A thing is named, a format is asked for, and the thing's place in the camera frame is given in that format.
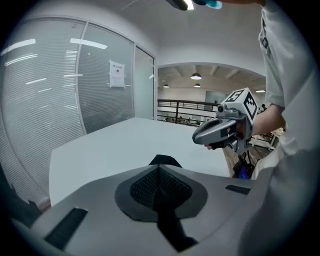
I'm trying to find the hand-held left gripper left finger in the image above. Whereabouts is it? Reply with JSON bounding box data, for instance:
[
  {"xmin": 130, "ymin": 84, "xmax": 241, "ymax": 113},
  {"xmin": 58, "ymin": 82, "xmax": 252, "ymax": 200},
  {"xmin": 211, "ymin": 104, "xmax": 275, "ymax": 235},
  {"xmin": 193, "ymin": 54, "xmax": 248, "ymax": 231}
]
[{"xmin": 11, "ymin": 164, "xmax": 176, "ymax": 256}]

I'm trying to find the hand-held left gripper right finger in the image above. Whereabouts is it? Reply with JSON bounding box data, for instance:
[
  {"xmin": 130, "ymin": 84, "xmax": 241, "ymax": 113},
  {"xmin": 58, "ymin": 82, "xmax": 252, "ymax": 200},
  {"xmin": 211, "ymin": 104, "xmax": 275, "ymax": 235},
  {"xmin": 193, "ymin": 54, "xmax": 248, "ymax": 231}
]
[{"xmin": 158, "ymin": 164, "xmax": 264, "ymax": 256}]

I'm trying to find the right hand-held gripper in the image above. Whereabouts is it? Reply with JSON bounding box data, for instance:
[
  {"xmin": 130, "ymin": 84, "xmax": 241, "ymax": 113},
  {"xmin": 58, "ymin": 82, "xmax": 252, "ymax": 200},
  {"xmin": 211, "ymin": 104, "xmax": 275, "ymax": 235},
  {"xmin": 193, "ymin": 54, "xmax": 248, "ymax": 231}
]
[{"xmin": 192, "ymin": 87, "xmax": 260, "ymax": 155}]

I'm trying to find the person's right forearm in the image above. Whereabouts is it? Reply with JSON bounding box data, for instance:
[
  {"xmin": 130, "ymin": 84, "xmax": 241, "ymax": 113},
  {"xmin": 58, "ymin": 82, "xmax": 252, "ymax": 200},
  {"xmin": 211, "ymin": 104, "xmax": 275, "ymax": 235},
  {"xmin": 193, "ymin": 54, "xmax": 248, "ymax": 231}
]
[{"xmin": 252, "ymin": 103, "xmax": 287, "ymax": 137}]

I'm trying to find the person's right hand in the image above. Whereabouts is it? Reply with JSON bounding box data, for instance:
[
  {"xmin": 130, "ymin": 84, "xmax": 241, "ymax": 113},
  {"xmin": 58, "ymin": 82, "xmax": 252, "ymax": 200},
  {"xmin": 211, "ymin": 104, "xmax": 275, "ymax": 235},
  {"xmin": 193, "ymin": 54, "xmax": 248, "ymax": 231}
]
[{"xmin": 203, "ymin": 120, "xmax": 248, "ymax": 151}]

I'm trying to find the black metal railing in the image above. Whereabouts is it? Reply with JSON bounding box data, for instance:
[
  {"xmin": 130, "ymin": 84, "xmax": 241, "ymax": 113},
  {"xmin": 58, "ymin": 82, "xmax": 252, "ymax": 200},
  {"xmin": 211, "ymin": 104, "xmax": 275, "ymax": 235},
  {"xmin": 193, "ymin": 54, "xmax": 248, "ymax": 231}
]
[{"xmin": 157, "ymin": 99, "xmax": 221, "ymax": 124}]

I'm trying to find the black office chair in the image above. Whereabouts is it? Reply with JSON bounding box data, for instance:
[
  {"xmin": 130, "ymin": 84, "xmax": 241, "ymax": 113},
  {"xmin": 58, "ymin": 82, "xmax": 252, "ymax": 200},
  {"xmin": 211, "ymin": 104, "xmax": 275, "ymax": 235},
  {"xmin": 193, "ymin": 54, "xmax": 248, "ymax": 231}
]
[{"xmin": 9, "ymin": 183, "xmax": 44, "ymax": 229}]

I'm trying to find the person's grey t-shirt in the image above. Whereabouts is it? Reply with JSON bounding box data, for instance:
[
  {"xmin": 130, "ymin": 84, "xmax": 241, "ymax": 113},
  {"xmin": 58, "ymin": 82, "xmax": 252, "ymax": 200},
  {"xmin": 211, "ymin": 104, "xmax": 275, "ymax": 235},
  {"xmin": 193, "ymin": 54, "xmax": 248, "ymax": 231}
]
[{"xmin": 238, "ymin": 4, "xmax": 320, "ymax": 256}]

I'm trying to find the white paper notice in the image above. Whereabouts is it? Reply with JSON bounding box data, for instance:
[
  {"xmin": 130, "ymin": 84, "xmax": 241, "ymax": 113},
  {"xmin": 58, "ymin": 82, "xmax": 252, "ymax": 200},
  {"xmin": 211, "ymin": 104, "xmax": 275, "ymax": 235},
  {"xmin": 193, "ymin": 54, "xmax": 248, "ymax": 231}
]
[{"xmin": 108, "ymin": 59, "xmax": 126, "ymax": 90}]

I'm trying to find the linear ceiling lamp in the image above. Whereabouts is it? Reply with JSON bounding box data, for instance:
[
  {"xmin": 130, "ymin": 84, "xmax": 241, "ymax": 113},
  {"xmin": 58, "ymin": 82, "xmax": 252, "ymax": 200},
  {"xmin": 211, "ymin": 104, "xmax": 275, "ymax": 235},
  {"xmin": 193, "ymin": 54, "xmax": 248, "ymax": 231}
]
[{"xmin": 165, "ymin": 0, "xmax": 195, "ymax": 12}]

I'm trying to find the white frame bench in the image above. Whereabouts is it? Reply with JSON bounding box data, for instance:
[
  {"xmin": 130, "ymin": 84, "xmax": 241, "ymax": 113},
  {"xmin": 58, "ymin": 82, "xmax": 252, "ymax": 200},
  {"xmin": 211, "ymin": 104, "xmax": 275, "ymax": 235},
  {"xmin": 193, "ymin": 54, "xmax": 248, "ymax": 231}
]
[{"xmin": 249, "ymin": 127, "xmax": 286, "ymax": 151}]

